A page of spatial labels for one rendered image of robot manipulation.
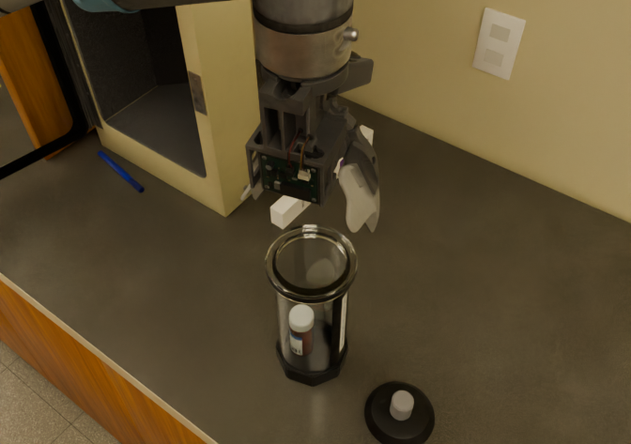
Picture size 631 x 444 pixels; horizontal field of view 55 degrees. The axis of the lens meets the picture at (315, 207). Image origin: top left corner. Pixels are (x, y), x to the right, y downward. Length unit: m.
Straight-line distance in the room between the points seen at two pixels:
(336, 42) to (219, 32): 0.42
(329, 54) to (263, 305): 0.56
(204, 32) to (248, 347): 0.45
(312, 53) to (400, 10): 0.72
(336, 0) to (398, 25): 0.74
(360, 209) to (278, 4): 0.23
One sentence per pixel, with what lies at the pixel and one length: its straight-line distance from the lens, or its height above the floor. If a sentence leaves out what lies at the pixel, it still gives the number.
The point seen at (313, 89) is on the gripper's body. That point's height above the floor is 1.45.
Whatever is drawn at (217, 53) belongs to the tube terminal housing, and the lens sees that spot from 0.88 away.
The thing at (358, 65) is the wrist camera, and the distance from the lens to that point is 0.57.
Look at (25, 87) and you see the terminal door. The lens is 1.11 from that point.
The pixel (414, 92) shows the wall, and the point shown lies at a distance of 1.23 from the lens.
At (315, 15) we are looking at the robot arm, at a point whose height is 1.51.
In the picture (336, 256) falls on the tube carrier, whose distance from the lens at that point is 0.75.
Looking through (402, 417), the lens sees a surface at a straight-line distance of 0.82.
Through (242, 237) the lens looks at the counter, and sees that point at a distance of 1.03.
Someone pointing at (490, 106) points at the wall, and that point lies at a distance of 1.17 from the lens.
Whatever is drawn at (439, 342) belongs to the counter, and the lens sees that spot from 0.93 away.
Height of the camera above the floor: 1.73
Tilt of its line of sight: 48 degrees down
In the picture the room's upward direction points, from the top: straight up
